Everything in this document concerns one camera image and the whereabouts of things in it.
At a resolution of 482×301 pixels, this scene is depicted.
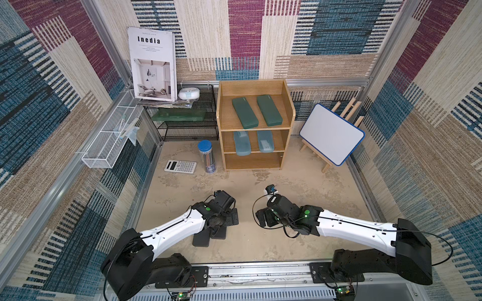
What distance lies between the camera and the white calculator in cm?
107

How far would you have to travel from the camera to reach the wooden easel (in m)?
0.89

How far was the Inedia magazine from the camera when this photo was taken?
759 mm

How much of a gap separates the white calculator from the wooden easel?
2.10 ft
